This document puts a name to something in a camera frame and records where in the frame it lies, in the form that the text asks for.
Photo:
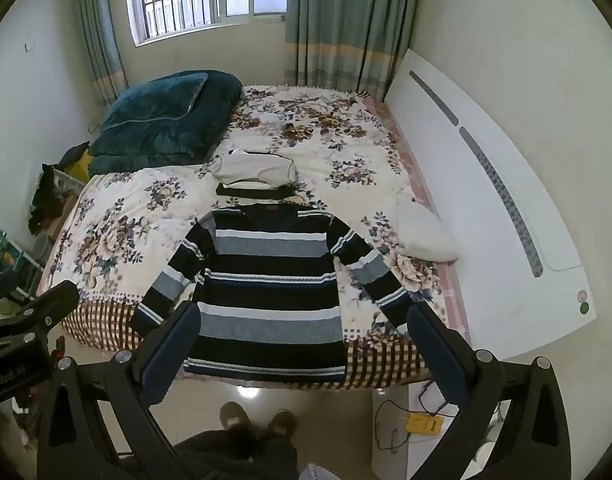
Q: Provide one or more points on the person's dark trousers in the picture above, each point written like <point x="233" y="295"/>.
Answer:
<point x="236" y="455"/>

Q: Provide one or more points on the cluttered shelf rack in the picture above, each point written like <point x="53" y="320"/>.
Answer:
<point x="8" y="260"/>

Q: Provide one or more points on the teal pillow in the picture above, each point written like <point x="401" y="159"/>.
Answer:
<point x="156" y="97"/>

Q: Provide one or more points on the floral bed sheet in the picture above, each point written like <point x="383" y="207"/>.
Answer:
<point x="336" y="140"/>

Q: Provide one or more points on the yellow device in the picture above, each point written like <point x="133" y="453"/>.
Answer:
<point x="424" y="424"/>

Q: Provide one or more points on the white headboard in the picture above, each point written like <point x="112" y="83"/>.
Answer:
<point x="490" y="240"/>

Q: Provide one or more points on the black hanging clothes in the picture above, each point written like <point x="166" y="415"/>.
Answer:
<point x="46" y="200"/>

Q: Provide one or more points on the yellow cloth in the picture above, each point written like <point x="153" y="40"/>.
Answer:
<point x="83" y="165"/>

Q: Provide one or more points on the green curtain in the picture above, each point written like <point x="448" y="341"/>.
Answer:
<point x="102" y="35"/>
<point x="346" y="20"/>

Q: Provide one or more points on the striped knit sweater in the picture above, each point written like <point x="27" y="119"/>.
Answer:
<point x="271" y="290"/>

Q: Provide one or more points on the person's right shoe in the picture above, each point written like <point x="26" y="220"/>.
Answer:
<point x="282" y="422"/>

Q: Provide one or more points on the white pillow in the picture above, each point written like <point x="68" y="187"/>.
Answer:
<point x="425" y="235"/>

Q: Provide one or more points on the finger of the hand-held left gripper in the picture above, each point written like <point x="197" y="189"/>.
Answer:
<point x="1" y="287"/>
<point x="41" y="310"/>

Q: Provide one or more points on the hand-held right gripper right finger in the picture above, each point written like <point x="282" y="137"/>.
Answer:
<point x="433" y="350"/>

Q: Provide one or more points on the white folded garment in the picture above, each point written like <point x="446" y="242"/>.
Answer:
<point x="258" y="167"/>

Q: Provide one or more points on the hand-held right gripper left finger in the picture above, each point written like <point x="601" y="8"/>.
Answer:
<point x="168" y="347"/>

